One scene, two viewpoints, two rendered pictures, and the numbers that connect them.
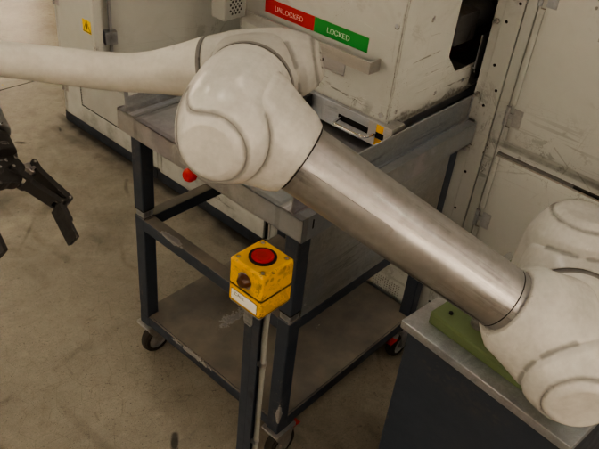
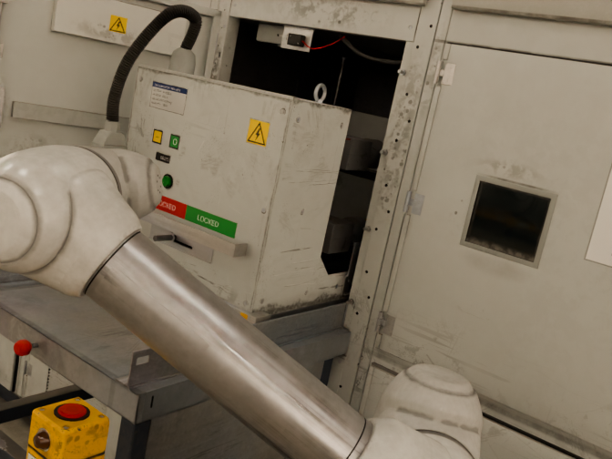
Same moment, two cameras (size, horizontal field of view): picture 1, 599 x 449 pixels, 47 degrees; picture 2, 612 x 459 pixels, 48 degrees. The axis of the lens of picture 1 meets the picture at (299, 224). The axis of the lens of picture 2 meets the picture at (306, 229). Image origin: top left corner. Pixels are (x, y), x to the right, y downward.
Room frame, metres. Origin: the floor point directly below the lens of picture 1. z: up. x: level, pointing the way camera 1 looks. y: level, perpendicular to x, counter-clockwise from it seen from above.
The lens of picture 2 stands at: (0.00, -0.16, 1.41)
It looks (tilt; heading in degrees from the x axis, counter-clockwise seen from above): 11 degrees down; 356
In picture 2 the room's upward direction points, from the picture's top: 12 degrees clockwise
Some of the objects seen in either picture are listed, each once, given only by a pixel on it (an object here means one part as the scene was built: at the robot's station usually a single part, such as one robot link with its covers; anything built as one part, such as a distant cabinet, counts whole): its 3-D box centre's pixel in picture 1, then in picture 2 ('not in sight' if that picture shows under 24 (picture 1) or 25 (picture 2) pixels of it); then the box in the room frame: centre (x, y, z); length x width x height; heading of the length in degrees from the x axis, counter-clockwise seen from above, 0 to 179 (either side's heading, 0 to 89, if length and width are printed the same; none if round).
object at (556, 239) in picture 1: (564, 264); (423, 439); (0.96, -0.46, 0.94); 0.18 x 0.16 x 0.22; 172
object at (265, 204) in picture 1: (301, 125); (166, 319); (1.58, 0.02, 0.82); 0.68 x 0.62 x 0.06; 141
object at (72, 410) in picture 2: (262, 257); (71, 413); (0.93, 0.06, 0.90); 0.04 x 0.04 x 0.02
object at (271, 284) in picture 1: (260, 278); (66, 443); (0.93, 0.06, 0.85); 0.08 x 0.08 x 0.10; 51
